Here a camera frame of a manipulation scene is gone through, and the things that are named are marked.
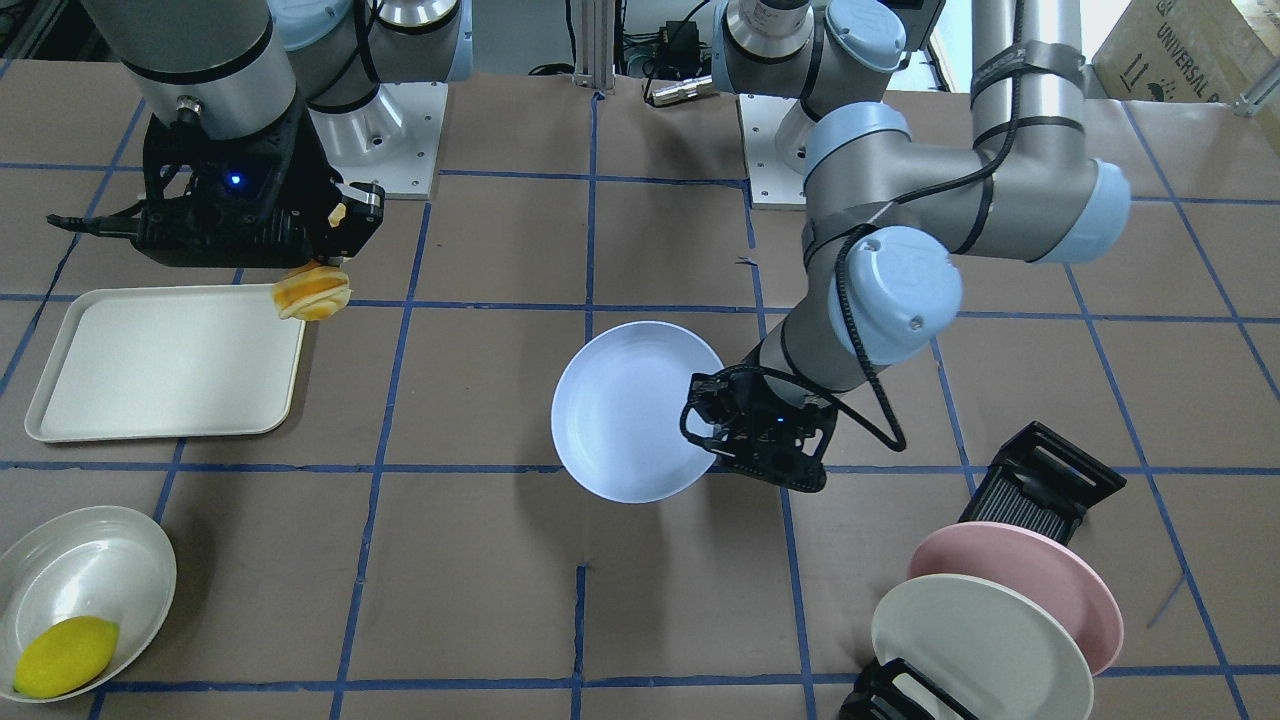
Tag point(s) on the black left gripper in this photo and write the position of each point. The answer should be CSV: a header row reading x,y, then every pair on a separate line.
x,y
703,408

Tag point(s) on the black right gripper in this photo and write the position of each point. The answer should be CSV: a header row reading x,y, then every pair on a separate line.
x,y
322,172

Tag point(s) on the blue plate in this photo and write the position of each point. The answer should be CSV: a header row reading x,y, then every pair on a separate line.
x,y
616,415

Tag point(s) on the orange striped bread roll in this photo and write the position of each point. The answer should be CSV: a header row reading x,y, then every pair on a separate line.
x,y
311,293

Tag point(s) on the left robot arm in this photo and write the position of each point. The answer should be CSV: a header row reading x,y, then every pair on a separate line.
x,y
885,214

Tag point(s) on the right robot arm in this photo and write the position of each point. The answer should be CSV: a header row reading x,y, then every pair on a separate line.
x,y
262,112

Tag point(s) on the cream plate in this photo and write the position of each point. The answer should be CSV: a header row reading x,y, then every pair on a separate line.
x,y
997,653

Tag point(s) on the pink plate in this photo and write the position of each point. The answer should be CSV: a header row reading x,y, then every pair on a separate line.
x,y
1042,569

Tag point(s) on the white rectangular tray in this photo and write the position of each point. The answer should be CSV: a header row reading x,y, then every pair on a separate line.
x,y
167,362

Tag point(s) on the silver cylindrical connector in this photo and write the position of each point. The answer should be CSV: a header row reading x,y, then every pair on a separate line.
x,y
686,90

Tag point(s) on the black dish rack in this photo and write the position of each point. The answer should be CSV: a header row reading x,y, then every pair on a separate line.
x,y
1038,481

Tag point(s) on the black power adapter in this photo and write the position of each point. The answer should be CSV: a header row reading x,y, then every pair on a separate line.
x,y
679,42

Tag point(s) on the white shallow bowl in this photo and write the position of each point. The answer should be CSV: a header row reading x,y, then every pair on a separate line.
x,y
106,562

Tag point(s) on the yellow lemon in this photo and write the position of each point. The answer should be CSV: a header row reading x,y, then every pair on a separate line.
x,y
66,657

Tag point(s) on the cardboard box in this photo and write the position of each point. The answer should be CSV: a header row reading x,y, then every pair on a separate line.
x,y
1188,51

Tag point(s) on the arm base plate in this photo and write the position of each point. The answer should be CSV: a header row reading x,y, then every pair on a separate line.
x,y
774,135
392,140

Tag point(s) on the aluminium frame post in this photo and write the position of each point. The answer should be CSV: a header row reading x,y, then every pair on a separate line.
x,y
594,25

